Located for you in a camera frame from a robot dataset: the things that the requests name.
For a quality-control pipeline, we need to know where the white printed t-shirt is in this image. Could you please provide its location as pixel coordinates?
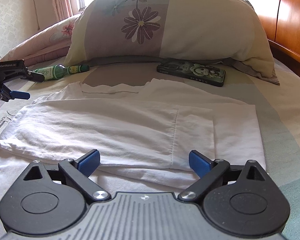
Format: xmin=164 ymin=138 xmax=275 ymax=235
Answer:
xmin=0 ymin=79 xmax=266 ymax=189

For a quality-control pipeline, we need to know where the green glass bottle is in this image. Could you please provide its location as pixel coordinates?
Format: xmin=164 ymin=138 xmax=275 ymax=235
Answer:
xmin=34 ymin=64 xmax=90 ymax=81

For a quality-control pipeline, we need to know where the pink folded quilt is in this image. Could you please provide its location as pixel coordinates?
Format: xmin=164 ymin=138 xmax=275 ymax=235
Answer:
xmin=0 ymin=14 xmax=79 ymax=67

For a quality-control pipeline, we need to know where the green cartoon phone case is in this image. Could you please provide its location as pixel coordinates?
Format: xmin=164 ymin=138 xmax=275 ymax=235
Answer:
xmin=157 ymin=59 xmax=226 ymax=87

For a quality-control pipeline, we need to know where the floral beige pillow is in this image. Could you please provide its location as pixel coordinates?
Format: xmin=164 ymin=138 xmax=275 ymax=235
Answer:
xmin=64 ymin=0 xmax=279 ymax=84

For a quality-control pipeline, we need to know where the orange wooden headboard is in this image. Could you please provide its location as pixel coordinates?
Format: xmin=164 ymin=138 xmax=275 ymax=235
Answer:
xmin=247 ymin=0 xmax=300 ymax=77

